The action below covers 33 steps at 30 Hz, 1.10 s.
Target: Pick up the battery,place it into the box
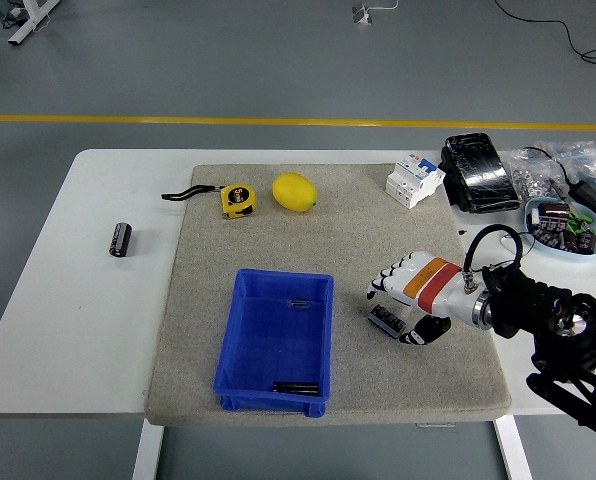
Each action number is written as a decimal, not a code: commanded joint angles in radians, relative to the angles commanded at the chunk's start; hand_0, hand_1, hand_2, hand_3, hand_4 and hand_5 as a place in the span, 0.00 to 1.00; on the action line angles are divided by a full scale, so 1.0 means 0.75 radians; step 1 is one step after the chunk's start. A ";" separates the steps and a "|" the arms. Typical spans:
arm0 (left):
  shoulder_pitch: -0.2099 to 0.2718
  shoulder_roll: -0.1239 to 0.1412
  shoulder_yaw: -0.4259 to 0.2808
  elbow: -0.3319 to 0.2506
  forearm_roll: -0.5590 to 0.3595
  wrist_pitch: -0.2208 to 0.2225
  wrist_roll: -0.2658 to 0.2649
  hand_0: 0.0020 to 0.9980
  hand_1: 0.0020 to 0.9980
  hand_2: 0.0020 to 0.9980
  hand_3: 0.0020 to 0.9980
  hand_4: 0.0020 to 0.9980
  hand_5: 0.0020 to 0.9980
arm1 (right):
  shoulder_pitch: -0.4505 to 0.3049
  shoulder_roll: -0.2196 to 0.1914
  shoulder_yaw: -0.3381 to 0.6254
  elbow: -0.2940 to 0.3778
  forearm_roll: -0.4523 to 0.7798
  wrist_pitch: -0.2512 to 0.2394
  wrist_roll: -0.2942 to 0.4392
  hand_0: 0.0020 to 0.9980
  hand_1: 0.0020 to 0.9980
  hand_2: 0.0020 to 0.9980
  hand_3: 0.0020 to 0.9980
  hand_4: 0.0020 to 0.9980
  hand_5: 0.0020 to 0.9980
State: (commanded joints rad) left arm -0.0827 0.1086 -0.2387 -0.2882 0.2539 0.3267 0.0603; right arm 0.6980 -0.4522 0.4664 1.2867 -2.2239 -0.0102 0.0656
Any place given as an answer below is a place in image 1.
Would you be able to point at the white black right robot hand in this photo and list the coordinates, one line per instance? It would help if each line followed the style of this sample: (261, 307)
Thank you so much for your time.
(433, 287)

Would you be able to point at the dark battery with white print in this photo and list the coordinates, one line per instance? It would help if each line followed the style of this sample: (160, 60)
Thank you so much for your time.
(385, 320)

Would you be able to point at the plain dark brown battery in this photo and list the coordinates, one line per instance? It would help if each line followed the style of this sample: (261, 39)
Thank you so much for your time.
(295, 388)

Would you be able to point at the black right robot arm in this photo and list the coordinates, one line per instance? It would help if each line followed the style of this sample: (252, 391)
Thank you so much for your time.
(528, 305)

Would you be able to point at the blue plastic box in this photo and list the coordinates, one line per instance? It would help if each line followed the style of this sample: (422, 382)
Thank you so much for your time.
(278, 345)

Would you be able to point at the dark battery with grey stripe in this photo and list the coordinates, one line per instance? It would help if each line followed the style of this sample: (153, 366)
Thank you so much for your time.
(120, 240)

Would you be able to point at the grey-brown mat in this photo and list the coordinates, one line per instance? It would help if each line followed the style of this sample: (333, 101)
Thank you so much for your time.
(378, 225)

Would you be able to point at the white circuit breaker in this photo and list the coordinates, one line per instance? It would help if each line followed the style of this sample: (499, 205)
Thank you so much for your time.
(413, 182)

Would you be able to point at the black pack in plastic wrap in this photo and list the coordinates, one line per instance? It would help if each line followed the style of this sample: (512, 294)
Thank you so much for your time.
(480, 172)

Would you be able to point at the dark capacitor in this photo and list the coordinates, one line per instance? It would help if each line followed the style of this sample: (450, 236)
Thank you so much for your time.
(548, 234)
(582, 242)

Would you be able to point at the large brown capacitor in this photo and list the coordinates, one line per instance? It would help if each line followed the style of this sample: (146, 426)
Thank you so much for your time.
(553, 211)

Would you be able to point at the clear bag of metal nuts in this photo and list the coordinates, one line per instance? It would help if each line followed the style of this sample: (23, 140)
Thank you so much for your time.
(530, 177)

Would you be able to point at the light blue bowl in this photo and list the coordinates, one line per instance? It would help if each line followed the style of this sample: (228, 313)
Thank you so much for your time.
(585, 257)

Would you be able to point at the green connector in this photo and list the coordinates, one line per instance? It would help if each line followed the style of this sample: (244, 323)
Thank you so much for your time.
(579, 222)

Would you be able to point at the yellow lemon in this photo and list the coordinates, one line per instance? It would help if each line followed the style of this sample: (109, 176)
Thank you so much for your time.
(294, 192)

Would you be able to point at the white table leg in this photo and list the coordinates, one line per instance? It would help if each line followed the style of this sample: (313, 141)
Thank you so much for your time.
(148, 450)
(513, 450)

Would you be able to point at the black power adapter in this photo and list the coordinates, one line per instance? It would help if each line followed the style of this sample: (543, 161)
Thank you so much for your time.
(593, 197)

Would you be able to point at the clear bag of blue parts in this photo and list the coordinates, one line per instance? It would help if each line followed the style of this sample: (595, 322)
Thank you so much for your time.
(585, 162)

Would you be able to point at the yellow tape measure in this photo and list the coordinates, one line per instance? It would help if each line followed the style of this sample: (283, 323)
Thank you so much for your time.
(238, 201)

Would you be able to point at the white table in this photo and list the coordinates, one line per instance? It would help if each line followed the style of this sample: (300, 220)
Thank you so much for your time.
(78, 300)

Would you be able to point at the white stand frame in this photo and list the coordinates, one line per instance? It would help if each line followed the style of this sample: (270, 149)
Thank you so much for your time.
(30, 22)

